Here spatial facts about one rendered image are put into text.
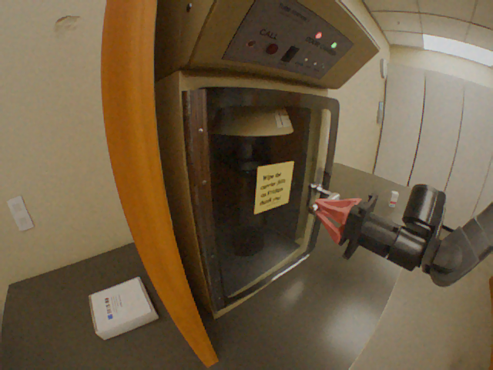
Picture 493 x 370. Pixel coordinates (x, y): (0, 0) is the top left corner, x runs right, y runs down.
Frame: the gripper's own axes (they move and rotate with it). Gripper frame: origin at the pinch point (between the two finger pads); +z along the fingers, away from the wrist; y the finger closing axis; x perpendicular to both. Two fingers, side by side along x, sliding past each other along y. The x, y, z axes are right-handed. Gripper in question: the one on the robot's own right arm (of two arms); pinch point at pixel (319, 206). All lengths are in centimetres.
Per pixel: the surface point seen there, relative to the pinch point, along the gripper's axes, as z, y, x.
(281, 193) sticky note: 4.6, 2.8, 5.5
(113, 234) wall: 50, -23, 36
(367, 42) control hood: -3.8, 29.2, -4.4
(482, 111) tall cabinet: -108, 63, -290
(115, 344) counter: 12, -26, 45
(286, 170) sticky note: 4.6, 6.6, 4.7
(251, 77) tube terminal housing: 6.9, 20.5, 10.5
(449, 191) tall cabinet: -84, -61, -290
